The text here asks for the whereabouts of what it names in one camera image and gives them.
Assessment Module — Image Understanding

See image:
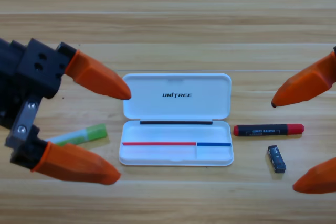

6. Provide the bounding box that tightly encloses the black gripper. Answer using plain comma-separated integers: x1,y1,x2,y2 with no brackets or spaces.
0,37,132,170

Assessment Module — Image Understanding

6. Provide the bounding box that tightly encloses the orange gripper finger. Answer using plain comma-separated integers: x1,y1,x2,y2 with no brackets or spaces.
292,157,336,195
31,141,122,186
271,50,336,109

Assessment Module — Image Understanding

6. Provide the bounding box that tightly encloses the green translucent highlighter pen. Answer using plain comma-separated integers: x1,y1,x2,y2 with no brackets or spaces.
45,123,108,147

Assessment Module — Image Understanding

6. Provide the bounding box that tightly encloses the black eraser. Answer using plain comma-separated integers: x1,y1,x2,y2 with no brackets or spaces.
267,145,287,174

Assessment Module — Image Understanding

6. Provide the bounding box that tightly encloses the red and black marker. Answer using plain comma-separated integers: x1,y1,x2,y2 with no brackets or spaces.
233,123,305,138

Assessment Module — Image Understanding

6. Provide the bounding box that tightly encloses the white Unitree pencil case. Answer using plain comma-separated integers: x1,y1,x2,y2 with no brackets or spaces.
118,72,235,167

